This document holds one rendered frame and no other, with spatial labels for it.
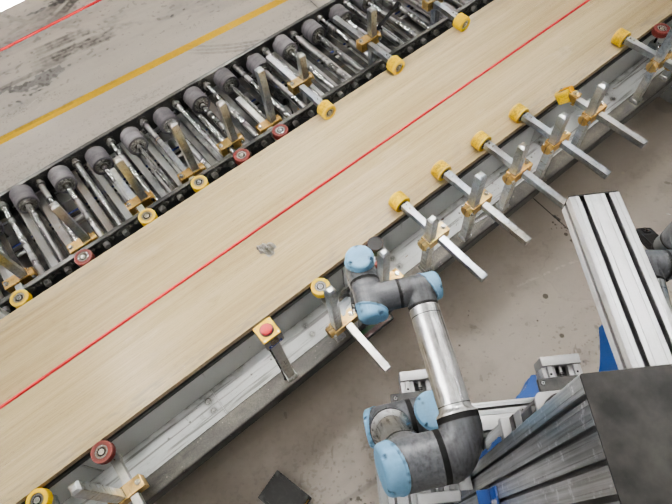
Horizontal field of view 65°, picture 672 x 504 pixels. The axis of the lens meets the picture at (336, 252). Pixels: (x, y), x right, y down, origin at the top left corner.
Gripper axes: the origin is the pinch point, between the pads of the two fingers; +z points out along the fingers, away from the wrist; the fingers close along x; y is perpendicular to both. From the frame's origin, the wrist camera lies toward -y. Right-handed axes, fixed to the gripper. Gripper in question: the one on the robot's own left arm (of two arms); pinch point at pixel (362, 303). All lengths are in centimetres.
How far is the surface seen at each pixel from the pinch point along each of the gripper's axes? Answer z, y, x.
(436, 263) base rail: 62, -43, 36
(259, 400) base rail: 62, 11, -45
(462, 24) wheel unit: 36, -168, 70
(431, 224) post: 22, -39, 30
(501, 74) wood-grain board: 42, -134, 84
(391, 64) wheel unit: 35, -143, 29
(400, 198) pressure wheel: 34, -61, 22
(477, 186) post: 20, -53, 51
